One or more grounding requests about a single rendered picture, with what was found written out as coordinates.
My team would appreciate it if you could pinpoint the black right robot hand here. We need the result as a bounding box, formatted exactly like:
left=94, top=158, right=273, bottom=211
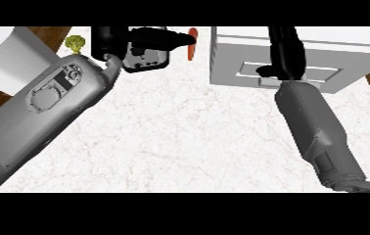
left=255, top=25, right=308, bottom=82

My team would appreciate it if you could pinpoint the white flat panel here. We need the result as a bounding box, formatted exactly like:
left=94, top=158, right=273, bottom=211
left=0, top=25, right=62, bottom=97

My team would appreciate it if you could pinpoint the white cabinet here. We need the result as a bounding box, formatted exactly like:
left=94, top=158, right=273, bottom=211
left=208, top=25, right=370, bottom=95

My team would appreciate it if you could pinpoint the white drawer front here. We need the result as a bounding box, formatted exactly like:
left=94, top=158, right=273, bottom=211
left=209, top=35, right=368, bottom=95

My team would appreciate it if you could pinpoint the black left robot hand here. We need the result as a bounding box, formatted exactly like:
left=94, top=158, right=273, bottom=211
left=90, top=25, right=197, bottom=74

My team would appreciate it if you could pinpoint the yellow-green broccoli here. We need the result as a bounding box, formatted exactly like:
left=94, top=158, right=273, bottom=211
left=63, top=34, right=88, bottom=56

